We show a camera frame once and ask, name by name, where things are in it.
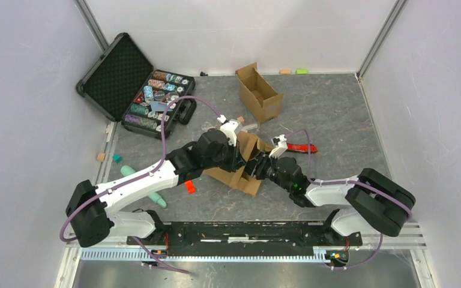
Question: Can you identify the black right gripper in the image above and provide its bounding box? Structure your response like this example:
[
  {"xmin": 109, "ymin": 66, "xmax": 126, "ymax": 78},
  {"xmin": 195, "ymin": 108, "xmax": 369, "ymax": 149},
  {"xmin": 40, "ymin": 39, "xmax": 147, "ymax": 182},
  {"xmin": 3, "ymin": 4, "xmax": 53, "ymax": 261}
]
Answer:
[{"xmin": 242, "ymin": 149, "xmax": 292, "ymax": 193}]

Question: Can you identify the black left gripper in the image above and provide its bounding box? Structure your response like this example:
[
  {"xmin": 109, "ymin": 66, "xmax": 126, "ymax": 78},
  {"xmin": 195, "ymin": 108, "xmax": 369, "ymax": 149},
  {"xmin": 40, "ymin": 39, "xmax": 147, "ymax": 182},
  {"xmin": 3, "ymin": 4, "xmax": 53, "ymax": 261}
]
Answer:
[{"xmin": 203, "ymin": 137, "xmax": 247, "ymax": 173}]

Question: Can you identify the brown cardboard box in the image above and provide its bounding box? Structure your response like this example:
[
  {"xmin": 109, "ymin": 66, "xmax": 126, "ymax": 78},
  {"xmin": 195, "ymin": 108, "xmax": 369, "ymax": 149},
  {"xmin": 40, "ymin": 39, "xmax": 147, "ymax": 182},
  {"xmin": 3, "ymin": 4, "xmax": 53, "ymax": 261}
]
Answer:
[{"xmin": 203, "ymin": 131, "xmax": 273, "ymax": 196}]

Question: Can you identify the red black utility knife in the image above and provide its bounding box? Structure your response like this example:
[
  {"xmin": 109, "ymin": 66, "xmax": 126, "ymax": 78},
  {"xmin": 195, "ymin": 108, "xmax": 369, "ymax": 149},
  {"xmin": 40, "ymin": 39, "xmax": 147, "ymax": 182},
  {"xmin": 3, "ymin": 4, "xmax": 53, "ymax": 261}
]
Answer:
[{"xmin": 287, "ymin": 143, "xmax": 318, "ymax": 154}]

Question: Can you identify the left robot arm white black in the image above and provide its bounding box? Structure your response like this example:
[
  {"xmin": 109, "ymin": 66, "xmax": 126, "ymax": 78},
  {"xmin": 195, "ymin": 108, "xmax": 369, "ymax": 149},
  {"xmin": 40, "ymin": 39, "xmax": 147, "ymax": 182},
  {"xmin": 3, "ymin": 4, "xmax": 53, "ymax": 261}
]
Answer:
[{"xmin": 60, "ymin": 127, "xmax": 246, "ymax": 248}]

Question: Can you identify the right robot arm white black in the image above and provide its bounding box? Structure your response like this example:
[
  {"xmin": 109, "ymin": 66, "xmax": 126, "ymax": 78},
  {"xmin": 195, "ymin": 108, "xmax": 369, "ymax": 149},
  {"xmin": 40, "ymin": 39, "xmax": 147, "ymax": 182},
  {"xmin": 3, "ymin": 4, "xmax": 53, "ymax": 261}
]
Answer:
[{"xmin": 245, "ymin": 152, "xmax": 416, "ymax": 245}]

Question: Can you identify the open empty cardboard box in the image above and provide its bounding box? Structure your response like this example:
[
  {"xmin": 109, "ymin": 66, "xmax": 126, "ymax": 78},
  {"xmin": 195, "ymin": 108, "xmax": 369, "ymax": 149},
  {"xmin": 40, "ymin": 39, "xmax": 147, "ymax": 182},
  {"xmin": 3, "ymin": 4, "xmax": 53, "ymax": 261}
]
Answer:
[{"xmin": 235, "ymin": 62, "xmax": 284, "ymax": 124}]

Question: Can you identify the clear plastic bag with part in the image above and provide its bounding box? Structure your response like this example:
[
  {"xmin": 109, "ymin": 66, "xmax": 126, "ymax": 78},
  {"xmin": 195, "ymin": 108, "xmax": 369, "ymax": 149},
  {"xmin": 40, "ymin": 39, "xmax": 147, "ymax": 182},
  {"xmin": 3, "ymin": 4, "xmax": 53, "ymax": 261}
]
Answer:
[{"xmin": 241, "ymin": 123, "xmax": 259, "ymax": 133}]

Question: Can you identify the orange curved plastic piece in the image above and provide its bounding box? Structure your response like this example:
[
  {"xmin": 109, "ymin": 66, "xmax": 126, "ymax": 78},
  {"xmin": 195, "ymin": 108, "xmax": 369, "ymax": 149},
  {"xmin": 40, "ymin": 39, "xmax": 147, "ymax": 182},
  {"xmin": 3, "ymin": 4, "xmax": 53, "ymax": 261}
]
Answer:
[{"xmin": 185, "ymin": 181, "xmax": 196, "ymax": 194}]

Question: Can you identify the mint green marker pen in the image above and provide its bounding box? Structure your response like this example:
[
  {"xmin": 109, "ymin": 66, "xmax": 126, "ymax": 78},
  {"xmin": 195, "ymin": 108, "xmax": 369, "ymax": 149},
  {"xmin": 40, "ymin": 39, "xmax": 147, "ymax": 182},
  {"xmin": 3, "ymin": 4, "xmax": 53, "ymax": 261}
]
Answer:
[{"xmin": 119, "ymin": 164, "xmax": 167, "ymax": 209}]

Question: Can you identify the teal small block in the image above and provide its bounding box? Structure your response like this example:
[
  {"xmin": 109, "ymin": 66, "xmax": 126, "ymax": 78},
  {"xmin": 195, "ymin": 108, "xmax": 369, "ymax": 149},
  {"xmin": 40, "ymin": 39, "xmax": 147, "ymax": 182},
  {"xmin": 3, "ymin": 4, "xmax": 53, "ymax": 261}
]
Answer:
[{"xmin": 112, "ymin": 154, "xmax": 122, "ymax": 163}]

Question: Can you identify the wooden cube at left edge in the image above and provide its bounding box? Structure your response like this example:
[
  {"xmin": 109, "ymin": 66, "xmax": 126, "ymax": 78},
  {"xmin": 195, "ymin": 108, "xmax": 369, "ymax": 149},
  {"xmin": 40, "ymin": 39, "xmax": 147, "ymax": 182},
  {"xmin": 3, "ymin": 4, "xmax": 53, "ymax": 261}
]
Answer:
[{"xmin": 96, "ymin": 152, "xmax": 106, "ymax": 163}]

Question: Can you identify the black poker chip case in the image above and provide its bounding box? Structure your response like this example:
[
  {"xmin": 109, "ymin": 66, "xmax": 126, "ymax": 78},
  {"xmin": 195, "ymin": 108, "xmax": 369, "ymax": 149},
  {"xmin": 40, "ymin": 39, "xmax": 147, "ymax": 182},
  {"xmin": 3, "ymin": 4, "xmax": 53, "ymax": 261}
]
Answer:
[{"xmin": 76, "ymin": 32, "xmax": 197, "ymax": 139}]

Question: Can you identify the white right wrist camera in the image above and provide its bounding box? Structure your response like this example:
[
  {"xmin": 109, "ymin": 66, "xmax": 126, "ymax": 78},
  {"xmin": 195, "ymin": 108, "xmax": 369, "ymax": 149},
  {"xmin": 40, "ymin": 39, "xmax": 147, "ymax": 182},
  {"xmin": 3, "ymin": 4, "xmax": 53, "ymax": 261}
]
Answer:
[{"xmin": 269, "ymin": 134, "xmax": 288, "ymax": 158}]

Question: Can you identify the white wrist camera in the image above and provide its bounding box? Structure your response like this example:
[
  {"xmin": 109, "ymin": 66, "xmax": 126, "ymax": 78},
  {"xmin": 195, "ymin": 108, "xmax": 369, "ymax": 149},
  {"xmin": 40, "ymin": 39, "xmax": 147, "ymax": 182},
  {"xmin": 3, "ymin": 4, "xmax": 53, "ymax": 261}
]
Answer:
[
  {"xmin": 217, "ymin": 115, "xmax": 243, "ymax": 146},
  {"xmin": 269, "ymin": 134, "xmax": 288, "ymax": 158}
]

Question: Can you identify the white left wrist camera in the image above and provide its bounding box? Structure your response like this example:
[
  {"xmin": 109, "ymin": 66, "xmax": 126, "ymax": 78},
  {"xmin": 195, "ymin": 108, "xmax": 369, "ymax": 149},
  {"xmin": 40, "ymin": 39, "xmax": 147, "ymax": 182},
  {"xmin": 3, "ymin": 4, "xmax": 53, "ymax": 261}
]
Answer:
[{"xmin": 217, "ymin": 115, "xmax": 243, "ymax": 146}]

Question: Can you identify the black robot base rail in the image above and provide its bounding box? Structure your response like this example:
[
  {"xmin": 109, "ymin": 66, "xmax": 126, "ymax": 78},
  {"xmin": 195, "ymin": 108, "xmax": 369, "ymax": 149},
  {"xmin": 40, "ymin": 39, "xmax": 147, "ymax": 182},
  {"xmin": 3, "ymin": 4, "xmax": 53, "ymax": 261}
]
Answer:
[{"xmin": 141, "ymin": 221, "xmax": 363, "ymax": 257}]

